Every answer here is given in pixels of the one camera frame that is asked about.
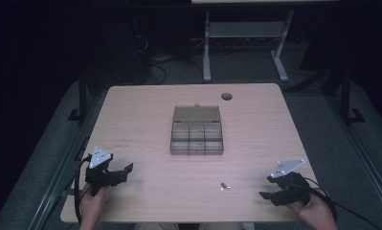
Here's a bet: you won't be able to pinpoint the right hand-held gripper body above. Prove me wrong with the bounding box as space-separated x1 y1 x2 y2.
266 158 311 208

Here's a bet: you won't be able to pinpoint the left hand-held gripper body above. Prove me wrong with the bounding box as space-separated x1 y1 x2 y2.
84 146 129 196

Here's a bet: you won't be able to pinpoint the clear plastic compartment box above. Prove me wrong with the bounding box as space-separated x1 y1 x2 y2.
169 103 225 157

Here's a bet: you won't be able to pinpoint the person's right hand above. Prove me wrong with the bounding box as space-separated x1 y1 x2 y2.
286 191 330 225

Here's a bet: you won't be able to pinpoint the person's left hand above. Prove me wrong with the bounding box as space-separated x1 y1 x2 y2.
79 183 109 223

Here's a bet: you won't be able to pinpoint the black metal stand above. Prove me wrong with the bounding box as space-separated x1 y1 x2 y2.
67 68 89 124
338 66 367 127

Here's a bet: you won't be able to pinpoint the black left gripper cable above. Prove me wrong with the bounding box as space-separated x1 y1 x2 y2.
73 153 93 225

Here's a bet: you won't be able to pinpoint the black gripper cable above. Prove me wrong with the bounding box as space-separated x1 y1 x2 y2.
73 153 93 225
304 176 382 230

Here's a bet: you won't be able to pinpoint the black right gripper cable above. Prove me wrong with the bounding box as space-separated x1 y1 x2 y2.
304 176 382 230

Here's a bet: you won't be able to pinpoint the black floor cables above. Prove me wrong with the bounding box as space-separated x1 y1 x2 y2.
132 33 206 86

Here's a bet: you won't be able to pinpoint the white metal table frame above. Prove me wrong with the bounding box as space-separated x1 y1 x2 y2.
202 9 296 84

